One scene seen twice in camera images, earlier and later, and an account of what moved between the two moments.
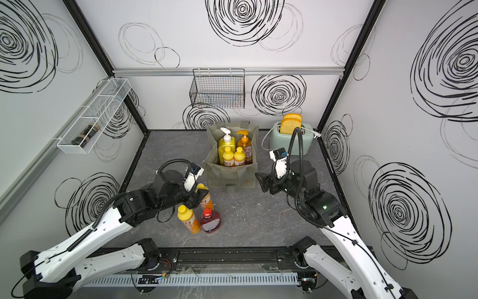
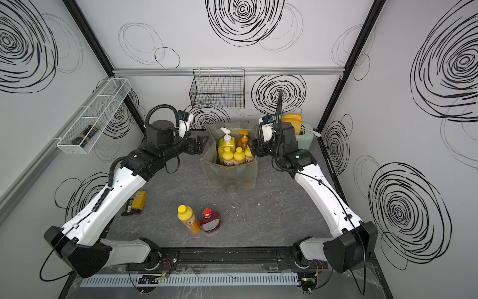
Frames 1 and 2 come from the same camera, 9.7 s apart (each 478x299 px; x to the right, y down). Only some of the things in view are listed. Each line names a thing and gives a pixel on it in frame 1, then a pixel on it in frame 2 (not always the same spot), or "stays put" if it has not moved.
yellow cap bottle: [228, 157] stays put
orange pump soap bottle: [246, 144] stays put
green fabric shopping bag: [243, 177] stays put
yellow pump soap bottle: [226, 141] stays put
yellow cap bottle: [206, 202] → [249, 157]
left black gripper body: [182, 197] → [180, 146]
